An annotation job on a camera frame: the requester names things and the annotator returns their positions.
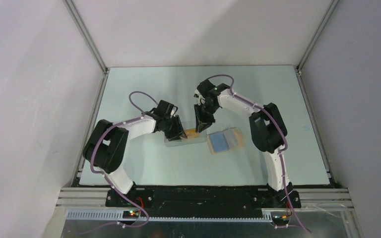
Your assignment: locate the orange credit card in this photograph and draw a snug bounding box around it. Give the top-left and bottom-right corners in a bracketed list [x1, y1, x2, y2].
[185, 128, 200, 139]

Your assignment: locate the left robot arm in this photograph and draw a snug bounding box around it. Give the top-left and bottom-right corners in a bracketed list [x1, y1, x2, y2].
[82, 100, 187, 207]

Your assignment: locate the right aluminium frame post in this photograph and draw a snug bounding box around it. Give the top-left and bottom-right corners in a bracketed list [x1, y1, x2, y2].
[296, 0, 341, 72]

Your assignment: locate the blue credit card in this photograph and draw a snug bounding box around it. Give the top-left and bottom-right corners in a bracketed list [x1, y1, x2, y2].
[208, 132, 230, 153]

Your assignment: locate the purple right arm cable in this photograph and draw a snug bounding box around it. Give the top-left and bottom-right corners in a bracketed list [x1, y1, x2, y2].
[207, 74, 311, 235]

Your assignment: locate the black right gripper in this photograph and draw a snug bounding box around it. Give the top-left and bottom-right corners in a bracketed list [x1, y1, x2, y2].
[194, 102, 219, 133]

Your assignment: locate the left aluminium frame post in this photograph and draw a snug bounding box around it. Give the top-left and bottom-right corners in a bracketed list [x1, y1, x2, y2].
[63, 0, 108, 74]

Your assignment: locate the grey slotted cable duct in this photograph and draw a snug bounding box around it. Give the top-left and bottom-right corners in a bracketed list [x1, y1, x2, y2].
[66, 209, 272, 223]

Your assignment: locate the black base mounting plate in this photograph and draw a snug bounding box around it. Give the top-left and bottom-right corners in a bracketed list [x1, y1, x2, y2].
[105, 185, 301, 218]

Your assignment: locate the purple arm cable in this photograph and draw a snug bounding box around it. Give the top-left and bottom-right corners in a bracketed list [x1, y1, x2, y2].
[90, 91, 160, 229]
[207, 74, 311, 235]

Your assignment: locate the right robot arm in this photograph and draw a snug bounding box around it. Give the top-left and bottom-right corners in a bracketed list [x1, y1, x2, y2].
[194, 79, 291, 207]

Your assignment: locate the beige leather card holder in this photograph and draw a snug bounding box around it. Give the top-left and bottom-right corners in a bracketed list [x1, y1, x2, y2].
[207, 127, 245, 155]

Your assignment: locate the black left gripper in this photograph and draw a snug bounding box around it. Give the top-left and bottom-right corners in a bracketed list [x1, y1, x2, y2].
[163, 115, 187, 141]

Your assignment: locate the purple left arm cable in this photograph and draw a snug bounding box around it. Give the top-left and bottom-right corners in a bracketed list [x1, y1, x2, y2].
[90, 91, 160, 229]

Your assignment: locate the aluminium frame post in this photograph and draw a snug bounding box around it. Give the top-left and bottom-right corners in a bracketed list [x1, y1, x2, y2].
[63, 0, 108, 74]
[296, 0, 341, 72]

